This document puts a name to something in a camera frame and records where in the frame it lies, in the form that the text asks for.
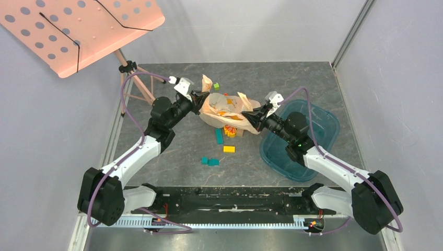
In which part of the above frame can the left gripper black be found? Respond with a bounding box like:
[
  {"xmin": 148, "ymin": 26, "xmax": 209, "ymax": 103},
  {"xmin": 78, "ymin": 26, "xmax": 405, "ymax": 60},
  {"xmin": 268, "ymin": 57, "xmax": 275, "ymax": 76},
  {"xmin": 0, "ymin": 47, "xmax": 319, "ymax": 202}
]
[{"xmin": 167, "ymin": 90, "xmax": 210, "ymax": 129}]

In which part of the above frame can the orange fake fruit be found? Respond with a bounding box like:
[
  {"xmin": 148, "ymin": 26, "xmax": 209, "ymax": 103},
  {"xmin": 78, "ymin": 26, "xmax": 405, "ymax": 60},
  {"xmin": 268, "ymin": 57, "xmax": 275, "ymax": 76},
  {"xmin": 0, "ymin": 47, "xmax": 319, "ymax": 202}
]
[{"xmin": 217, "ymin": 111, "xmax": 244, "ymax": 121}]

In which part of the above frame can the translucent orange plastic bag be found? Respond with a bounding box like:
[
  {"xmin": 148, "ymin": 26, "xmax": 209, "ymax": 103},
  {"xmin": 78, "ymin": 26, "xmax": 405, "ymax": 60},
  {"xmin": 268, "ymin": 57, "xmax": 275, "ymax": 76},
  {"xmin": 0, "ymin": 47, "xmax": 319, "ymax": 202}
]
[{"xmin": 200, "ymin": 92, "xmax": 261, "ymax": 134}]

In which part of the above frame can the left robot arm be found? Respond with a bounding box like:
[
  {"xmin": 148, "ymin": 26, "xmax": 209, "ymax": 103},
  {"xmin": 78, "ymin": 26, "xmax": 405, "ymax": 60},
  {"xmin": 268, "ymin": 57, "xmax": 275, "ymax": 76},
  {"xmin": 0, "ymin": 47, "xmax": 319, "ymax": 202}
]
[{"xmin": 77, "ymin": 90, "xmax": 210, "ymax": 227}]

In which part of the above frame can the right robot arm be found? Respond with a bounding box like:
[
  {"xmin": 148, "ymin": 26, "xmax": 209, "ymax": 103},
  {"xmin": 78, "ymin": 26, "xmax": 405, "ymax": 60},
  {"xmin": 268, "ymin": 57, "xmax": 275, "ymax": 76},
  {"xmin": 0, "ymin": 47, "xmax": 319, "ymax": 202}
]
[{"xmin": 242, "ymin": 102, "xmax": 404, "ymax": 235}]

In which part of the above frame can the teal block near bag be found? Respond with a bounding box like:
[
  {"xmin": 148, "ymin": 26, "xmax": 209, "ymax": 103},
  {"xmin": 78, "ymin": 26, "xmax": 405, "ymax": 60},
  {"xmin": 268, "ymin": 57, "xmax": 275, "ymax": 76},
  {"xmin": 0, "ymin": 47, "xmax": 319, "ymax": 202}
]
[{"xmin": 215, "ymin": 128, "xmax": 224, "ymax": 144}]

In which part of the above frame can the brown wooden cube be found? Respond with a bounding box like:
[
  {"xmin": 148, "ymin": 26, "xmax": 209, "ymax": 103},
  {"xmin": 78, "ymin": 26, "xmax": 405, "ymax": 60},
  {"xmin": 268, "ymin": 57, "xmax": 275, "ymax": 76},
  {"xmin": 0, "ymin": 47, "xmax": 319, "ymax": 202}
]
[{"xmin": 236, "ymin": 129, "xmax": 244, "ymax": 137}]

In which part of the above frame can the yellow orange toy piece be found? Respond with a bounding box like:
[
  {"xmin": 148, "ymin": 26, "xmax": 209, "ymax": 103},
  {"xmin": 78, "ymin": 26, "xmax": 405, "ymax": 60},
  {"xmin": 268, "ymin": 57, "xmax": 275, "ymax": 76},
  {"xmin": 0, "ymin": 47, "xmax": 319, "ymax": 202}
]
[{"xmin": 224, "ymin": 125, "xmax": 237, "ymax": 138}]

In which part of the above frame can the yellow rectangular block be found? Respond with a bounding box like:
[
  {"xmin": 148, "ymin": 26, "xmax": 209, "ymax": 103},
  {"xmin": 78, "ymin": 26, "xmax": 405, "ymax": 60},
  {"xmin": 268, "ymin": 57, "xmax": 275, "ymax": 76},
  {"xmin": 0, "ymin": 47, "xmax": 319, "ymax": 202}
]
[{"xmin": 223, "ymin": 145, "xmax": 236, "ymax": 153}]

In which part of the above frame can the teal cube block left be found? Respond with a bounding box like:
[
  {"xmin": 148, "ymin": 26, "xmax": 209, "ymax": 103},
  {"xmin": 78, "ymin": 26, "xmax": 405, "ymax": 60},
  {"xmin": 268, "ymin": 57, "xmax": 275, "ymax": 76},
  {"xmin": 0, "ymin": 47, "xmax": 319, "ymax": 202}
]
[{"xmin": 201, "ymin": 157, "xmax": 208, "ymax": 165}]

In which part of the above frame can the teal cube block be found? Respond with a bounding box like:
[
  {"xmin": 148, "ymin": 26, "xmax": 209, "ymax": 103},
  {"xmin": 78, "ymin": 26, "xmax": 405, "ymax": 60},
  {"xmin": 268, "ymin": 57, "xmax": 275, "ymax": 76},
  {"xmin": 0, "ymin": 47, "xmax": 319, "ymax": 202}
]
[
  {"xmin": 201, "ymin": 157, "xmax": 208, "ymax": 165},
  {"xmin": 207, "ymin": 158, "xmax": 220, "ymax": 166}
]

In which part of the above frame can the teal cube block right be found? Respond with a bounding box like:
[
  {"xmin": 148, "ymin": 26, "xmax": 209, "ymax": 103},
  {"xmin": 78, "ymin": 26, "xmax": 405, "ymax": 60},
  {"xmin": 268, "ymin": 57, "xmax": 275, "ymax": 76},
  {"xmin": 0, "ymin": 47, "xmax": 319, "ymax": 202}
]
[{"xmin": 207, "ymin": 158, "xmax": 220, "ymax": 166}]

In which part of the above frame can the teal transparent plastic tray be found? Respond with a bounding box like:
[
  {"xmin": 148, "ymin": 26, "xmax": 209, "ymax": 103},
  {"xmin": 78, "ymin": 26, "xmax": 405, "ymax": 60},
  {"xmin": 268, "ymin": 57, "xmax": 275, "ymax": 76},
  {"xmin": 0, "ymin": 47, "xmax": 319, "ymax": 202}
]
[{"xmin": 259, "ymin": 99, "xmax": 340, "ymax": 182}]

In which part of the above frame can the pink music stand tripod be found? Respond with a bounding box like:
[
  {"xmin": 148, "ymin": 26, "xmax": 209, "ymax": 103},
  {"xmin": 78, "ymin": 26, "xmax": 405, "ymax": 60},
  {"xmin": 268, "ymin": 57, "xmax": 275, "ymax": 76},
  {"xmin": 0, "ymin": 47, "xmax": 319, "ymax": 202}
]
[{"xmin": 114, "ymin": 49, "xmax": 167, "ymax": 105}]

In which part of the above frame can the pink perforated music stand desk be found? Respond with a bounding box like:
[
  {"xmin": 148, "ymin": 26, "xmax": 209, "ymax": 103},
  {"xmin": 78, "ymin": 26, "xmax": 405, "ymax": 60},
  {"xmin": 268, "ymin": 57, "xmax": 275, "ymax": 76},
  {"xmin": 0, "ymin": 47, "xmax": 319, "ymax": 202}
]
[{"xmin": 1, "ymin": 1, "xmax": 165, "ymax": 78}]

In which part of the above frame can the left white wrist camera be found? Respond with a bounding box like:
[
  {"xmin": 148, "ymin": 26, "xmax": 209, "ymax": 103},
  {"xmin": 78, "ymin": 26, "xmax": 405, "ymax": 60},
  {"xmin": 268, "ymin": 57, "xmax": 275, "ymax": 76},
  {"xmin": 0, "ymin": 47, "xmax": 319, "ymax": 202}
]
[{"xmin": 169, "ymin": 76, "xmax": 194, "ymax": 96}]

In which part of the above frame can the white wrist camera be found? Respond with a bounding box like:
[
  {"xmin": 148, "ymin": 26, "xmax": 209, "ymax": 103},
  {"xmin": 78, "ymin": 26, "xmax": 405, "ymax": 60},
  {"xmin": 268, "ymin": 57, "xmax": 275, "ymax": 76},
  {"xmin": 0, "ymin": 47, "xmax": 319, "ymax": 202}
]
[
  {"xmin": 265, "ymin": 91, "xmax": 284, "ymax": 110},
  {"xmin": 169, "ymin": 76, "xmax": 194, "ymax": 96}
]

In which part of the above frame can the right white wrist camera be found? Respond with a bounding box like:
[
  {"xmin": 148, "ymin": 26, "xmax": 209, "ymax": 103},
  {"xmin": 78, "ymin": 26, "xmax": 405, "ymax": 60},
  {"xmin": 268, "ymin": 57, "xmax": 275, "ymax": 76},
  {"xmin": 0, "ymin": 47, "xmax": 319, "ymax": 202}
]
[{"xmin": 265, "ymin": 91, "xmax": 284, "ymax": 110}]

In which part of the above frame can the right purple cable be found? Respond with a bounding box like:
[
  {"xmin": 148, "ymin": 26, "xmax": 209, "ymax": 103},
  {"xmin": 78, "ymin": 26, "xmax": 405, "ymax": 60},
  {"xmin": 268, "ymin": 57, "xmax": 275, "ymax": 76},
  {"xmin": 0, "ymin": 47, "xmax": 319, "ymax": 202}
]
[{"xmin": 278, "ymin": 86, "xmax": 404, "ymax": 236}]

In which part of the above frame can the purple cable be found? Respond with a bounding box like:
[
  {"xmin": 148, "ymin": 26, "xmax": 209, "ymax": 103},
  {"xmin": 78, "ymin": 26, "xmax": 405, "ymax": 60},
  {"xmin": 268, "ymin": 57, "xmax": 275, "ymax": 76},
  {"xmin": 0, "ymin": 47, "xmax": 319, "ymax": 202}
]
[
  {"xmin": 278, "ymin": 86, "xmax": 404, "ymax": 236},
  {"xmin": 86, "ymin": 72, "xmax": 193, "ymax": 235}
]

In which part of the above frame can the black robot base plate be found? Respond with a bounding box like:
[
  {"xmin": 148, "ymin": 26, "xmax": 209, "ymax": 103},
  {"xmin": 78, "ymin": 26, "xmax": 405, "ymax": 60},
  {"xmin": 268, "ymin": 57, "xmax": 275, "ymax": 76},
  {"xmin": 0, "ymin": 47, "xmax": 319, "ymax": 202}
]
[{"xmin": 148, "ymin": 186, "xmax": 335, "ymax": 215}]

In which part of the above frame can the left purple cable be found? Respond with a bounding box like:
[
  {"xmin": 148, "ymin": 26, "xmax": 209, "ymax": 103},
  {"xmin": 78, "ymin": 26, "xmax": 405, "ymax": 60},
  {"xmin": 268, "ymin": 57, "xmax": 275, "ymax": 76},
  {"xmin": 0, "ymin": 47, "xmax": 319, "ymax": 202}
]
[{"xmin": 86, "ymin": 72, "xmax": 193, "ymax": 235}]

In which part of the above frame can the aluminium frame rail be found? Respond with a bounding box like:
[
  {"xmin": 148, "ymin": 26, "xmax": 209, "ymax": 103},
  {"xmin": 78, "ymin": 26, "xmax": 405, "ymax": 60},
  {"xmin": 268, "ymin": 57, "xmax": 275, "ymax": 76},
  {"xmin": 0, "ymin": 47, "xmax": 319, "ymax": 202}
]
[{"xmin": 67, "ymin": 208, "xmax": 139, "ymax": 251}]

